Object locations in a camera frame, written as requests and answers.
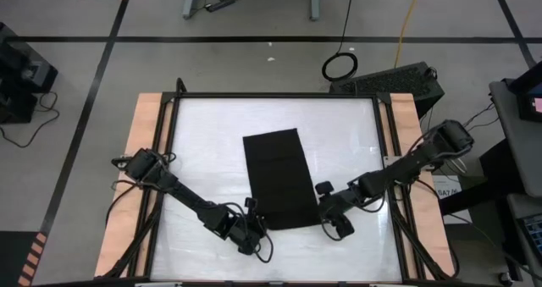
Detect wooden table board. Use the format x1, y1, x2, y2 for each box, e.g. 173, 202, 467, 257
93, 92, 456, 279

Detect yellow hanging cable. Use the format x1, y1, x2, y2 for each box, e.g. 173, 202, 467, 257
393, 0, 424, 68

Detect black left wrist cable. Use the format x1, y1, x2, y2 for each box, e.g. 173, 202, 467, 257
219, 201, 275, 264

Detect black metal table frame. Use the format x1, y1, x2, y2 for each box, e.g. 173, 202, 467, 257
103, 77, 458, 287

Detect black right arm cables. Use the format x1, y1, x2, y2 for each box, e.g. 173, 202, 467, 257
389, 180, 456, 282

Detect grey desk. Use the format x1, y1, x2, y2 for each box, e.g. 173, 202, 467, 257
489, 78, 542, 199

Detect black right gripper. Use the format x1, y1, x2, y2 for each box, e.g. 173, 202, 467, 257
315, 180, 370, 240

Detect black power strip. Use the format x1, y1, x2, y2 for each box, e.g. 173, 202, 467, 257
204, 0, 236, 13

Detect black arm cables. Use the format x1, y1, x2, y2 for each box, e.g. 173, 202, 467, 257
104, 151, 177, 279
389, 180, 456, 282

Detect black hanging cable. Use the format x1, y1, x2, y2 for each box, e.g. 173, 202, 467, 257
320, 0, 359, 83

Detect black towel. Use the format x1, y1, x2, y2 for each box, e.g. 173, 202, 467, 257
241, 128, 322, 231

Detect dark keyboard blue keys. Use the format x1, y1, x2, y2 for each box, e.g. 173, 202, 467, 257
521, 212, 542, 261

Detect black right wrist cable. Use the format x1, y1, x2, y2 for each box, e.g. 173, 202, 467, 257
319, 191, 387, 242

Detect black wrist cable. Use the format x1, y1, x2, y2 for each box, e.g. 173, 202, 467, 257
219, 201, 275, 264
319, 191, 387, 242

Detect black computer tower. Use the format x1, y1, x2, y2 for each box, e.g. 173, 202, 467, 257
329, 61, 445, 119

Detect black mat orange stripes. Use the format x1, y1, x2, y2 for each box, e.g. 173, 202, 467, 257
0, 230, 48, 287

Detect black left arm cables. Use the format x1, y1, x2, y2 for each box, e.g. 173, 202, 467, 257
104, 151, 177, 279

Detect black machine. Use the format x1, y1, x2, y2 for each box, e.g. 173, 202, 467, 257
0, 22, 59, 125

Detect black floor cable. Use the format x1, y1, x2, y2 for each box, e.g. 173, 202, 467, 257
0, 91, 60, 149

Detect white paper label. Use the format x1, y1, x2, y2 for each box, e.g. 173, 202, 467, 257
431, 174, 463, 200

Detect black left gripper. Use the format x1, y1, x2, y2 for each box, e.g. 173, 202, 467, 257
219, 196, 272, 257

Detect black monitor pink screen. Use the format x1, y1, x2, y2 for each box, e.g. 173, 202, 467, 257
507, 60, 542, 123

